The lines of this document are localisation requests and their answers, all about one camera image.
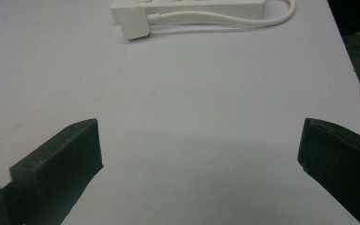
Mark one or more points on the white power strip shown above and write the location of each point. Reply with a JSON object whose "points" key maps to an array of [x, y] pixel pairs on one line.
{"points": [[200, 7]]}

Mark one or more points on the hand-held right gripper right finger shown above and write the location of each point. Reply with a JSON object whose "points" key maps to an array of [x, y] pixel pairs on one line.
{"points": [[340, 162]]}

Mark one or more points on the white plug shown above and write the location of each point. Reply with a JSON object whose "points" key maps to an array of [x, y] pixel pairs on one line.
{"points": [[134, 23]]}

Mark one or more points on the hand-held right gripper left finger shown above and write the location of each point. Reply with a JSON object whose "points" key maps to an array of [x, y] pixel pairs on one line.
{"points": [[56, 172]]}

